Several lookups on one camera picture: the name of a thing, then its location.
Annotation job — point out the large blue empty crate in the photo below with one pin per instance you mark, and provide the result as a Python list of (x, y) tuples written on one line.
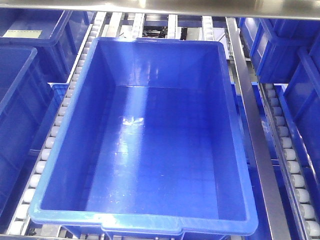
[(149, 146)]

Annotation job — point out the blue crate upper left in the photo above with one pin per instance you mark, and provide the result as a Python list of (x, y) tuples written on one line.
[(56, 34)]

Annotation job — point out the grey right flow rack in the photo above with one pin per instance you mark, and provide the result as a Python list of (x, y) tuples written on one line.
[(285, 9)]

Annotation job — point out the blue crate left side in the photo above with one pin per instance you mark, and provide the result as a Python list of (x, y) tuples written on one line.
[(24, 100)]

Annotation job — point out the blue crate upper right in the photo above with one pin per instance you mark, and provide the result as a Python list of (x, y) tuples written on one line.
[(273, 45)]

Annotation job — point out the blue crate right side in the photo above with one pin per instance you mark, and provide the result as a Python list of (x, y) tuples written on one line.
[(302, 96)]

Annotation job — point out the white roller track right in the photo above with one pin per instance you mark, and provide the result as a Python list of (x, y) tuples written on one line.
[(298, 192)]

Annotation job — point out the white roller track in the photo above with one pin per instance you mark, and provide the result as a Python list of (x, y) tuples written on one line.
[(20, 225), (298, 192)]

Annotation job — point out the white roller track left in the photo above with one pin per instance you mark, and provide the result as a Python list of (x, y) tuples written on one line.
[(20, 225)]

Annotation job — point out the steel divider rail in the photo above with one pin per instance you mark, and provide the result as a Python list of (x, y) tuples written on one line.
[(272, 202)]

